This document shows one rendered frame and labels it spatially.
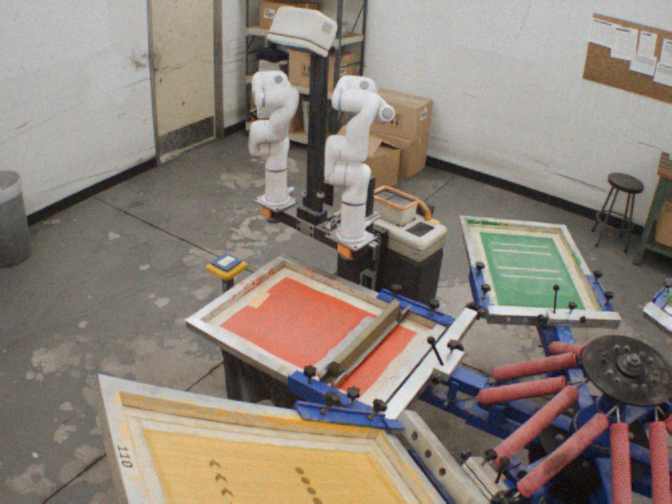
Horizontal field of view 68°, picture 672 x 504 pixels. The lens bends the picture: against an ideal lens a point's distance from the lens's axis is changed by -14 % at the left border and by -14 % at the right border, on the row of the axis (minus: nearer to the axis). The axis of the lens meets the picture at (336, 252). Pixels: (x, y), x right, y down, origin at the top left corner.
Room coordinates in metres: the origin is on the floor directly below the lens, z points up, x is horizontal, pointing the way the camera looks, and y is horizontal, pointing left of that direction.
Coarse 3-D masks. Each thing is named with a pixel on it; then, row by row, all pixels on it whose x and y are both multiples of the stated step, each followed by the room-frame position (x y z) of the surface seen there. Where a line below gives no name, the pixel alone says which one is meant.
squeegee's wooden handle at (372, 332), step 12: (384, 312) 1.61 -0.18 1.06; (396, 312) 1.65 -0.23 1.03; (372, 324) 1.54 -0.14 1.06; (384, 324) 1.57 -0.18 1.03; (360, 336) 1.47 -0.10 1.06; (372, 336) 1.50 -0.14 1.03; (348, 348) 1.41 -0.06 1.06; (360, 348) 1.44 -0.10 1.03; (336, 360) 1.34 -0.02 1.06; (348, 360) 1.38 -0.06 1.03; (336, 372) 1.33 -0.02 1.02
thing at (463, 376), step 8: (456, 376) 1.31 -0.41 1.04; (464, 376) 1.31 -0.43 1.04; (472, 376) 1.31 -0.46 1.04; (480, 376) 1.31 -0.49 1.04; (448, 384) 1.31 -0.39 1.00; (464, 384) 1.28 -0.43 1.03; (472, 384) 1.27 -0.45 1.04; (480, 384) 1.27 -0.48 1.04; (464, 392) 1.28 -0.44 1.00; (472, 392) 1.26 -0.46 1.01
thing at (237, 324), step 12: (240, 312) 1.69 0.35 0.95; (252, 312) 1.70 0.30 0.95; (264, 312) 1.70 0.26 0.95; (228, 324) 1.62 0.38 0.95; (240, 324) 1.62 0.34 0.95; (240, 336) 1.55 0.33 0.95; (252, 336) 1.56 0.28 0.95; (264, 348) 1.50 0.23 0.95; (276, 348) 1.50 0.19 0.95; (288, 360) 1.44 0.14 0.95; (300, 360) 1.45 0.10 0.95; (372, 360) 1.47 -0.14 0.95; (384, 360) 1.47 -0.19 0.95; (360, 372) 1.40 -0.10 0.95; (372, 372) 1.41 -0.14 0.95; (348, 384) 1.34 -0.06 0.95; (360, 384) 1.34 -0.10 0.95; (372, 384) 1.35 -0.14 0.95; (360, 396) 1.29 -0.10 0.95
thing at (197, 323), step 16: (288, 256) 2.05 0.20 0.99; (256, 272) 1.92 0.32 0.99; (272, 272) 1.95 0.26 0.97; (304, 272) 1.96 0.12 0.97; (320, 272) 1.94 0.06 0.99; (240, 288) 1.80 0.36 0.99; (336, 288) 1.88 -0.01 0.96; (352, 288) 1.84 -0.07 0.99; (208, 304) 1.68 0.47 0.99; (224, 304) 1.71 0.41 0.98; (384, 304) 1.76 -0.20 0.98; (192, 320) 1.58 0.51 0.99; (208, 320) 1.63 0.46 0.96; (416, 320) 1.69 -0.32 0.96; (208, 336) 1.52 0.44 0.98; (224, 336) 1.51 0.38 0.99; (240, 352) 1.43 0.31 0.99; (256, 352) 1.44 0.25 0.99; (416, 352) 1.48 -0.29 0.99; (272, 368) 1.36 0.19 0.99; (288, 368) 1.37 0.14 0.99; (400, 368) 1.39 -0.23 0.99; (416, 368) 1.42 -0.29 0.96; (400, 384) 1.32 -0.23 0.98; (384, 400) 1.24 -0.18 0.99
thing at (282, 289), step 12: (276, 288) 1.86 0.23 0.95; (288, 288) 1.87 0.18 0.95; (300, 288) 1.87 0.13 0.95; (276, 300) 1.78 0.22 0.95; (324, 300) 1.80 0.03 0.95; (336, 300) 1.81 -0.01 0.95; (348, 312) 1.73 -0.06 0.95; (360, 312) 1.74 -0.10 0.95; (396, 336) 1.60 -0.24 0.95; (408, 336) 1.60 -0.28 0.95; (384, 348) 1.53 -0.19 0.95; (396, 348) 1.53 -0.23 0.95
